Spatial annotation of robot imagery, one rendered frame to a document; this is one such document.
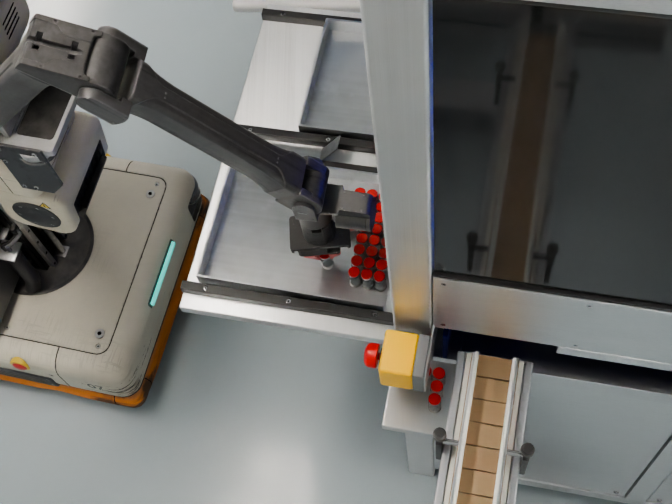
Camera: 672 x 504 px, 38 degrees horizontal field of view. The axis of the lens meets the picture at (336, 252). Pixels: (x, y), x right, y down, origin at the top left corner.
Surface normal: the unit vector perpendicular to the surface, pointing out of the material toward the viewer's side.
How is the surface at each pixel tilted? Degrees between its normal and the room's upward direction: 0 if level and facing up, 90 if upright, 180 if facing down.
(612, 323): 90
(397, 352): 0
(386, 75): 90
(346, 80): 0
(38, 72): 94
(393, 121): 90
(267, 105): 0
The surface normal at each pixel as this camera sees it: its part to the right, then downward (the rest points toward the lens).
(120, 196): -0.09, -0.44
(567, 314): -0.20, 0.89
